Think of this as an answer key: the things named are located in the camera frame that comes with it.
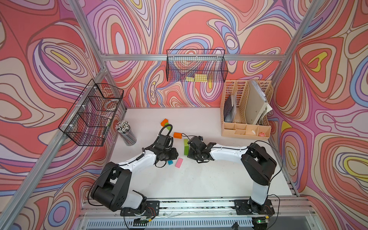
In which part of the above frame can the black wire basket wall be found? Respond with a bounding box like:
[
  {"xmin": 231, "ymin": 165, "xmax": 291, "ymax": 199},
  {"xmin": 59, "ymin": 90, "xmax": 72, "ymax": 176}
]
[
  {"xmin": 58, "ymin": 80, "xmax": 124, "ymax": 147},
  {"xmin": 166, "ymin": 48, "xmax": 228, "ymax": 82}
]

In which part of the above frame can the white folder in organizer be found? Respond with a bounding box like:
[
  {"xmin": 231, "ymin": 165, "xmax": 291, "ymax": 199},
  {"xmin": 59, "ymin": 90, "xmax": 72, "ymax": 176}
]
[{"xmin": 244, "ymin": 80, "xmax": 273, "ymax": 126}]

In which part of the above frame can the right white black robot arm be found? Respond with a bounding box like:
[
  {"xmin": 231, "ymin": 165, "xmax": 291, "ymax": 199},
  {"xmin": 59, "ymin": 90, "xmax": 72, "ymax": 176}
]
[{"xmin": 187, "ymin": 136, "xmax": 277, "ymax": 207}]

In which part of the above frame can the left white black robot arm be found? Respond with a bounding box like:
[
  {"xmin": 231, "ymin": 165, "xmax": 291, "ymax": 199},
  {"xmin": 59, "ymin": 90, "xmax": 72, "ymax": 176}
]
[{"xmin": 90, "ymin": 134, "xmax": 178, "ymax": 215}]

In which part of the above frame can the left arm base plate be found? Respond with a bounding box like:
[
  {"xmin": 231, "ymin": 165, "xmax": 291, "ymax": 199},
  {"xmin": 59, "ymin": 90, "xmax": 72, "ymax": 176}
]
[{"xmin": 120, "ymin": 200, "xmax": 160, "ymax": 217}]

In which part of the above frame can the aluminium front rail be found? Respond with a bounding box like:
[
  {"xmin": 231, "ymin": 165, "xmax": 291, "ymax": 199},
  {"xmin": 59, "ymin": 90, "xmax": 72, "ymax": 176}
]
[{"xmin": 79, "ymin": 195, "xmax": 316, "ymax": 218}]

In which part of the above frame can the pink block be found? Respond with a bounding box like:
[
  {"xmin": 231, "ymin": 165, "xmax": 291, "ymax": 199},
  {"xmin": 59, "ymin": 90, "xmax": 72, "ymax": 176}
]
[{"xmin": 175, "ymin": 158, "xmax": 184, "ymax": 168}]

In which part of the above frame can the orange block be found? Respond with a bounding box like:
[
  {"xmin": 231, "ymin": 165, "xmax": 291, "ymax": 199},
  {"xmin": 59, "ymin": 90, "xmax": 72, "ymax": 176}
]
[
  {"xmin": 161, "ymin": 118, "xmax": 169, "ymax": 127},
  {"xmin": 173, "ymin": 132, "xmax": 183, "ymax": 139}
]

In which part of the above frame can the orange block far back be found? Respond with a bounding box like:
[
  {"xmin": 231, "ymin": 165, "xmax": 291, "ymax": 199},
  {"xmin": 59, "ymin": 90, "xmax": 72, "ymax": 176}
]
[{"xmin": 161, "ymin": 118, "xmax": 169, "ymax": 127}]

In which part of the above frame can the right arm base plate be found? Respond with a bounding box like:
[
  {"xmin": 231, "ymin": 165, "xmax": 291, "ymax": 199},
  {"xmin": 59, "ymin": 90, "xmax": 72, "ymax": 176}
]
[{"xmin": 232, "ymin": 199, "xmax": 275, "ymax": 217}]

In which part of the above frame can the black wire basket left wall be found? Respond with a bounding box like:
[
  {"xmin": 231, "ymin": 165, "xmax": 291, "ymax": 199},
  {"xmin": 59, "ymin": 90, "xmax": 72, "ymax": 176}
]
[{"xmin": 58, "ymin": 80, "xmax": 124, "ymax": 147}]

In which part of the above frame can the yellow sticky notes pad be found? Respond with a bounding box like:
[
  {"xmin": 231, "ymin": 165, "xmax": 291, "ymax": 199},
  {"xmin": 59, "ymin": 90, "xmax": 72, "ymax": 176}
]
[{"xmin": 185, "ymin": 74, "xmax": 208, "ymax": 82}]

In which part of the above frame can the orange block middle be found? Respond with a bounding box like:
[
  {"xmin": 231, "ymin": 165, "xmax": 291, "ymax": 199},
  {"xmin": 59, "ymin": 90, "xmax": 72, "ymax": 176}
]
[{"xmin": 173, "ymin": 132, "xmax": 183, "ymax": 139}]

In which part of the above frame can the black wire basket back wall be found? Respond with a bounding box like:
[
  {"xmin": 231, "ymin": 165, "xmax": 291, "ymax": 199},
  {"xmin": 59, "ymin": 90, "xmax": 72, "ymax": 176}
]
[{"xmin": 166, "ymin": 48, "xmax": 228, "ymax": 82}]

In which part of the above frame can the dark tablet in organizer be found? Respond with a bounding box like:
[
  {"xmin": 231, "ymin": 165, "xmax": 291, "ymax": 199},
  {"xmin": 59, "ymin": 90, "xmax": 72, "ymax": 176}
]
[{"xmin": 223, "ymin": 94, "xmax": 236, "ymax": 123}]

